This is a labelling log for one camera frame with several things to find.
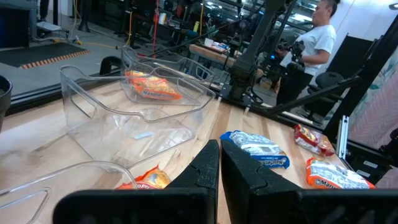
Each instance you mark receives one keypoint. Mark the red pole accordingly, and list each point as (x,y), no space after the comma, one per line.
(155,31)

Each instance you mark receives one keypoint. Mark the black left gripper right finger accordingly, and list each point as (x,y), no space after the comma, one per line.
(239,186)

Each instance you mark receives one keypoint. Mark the red Maruchan noodle pack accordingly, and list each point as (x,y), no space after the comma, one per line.
(311,138)

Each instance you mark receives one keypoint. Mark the black office chair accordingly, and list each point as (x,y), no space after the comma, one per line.
(329,80)

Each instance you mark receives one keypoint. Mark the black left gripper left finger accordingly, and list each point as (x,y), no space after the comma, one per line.
(199,174)

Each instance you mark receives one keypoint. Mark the clear plastic bin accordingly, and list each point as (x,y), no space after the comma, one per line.
(124,133)
(186,68)
(62,186)

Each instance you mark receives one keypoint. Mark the silver metal bracket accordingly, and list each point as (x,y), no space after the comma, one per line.
(342,137)

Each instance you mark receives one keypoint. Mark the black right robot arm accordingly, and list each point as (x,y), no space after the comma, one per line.
(255,40)

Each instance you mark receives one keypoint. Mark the blue Maruchan noodle pack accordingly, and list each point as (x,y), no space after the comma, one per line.
(258,149)

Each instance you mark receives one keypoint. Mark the patterned pink panel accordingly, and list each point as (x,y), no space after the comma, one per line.
(379,109)

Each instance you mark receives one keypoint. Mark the orange Maruchan noodle pack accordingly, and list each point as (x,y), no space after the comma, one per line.
(152,88)
(332,175)
(152,180)

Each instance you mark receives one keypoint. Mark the person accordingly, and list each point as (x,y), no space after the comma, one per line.
(317,40)

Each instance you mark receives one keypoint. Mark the yellow bottle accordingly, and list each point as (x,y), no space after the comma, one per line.
(196,27)

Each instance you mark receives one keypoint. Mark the black handheld device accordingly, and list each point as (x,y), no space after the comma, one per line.
(295,53)

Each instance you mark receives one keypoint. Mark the black partition panel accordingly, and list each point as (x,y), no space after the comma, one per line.
(351,56)

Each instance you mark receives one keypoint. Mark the wooden work table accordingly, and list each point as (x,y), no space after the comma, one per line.
(208,53)

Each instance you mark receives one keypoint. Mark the black hazard-striped floor mat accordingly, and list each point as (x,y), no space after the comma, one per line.
(37,53)

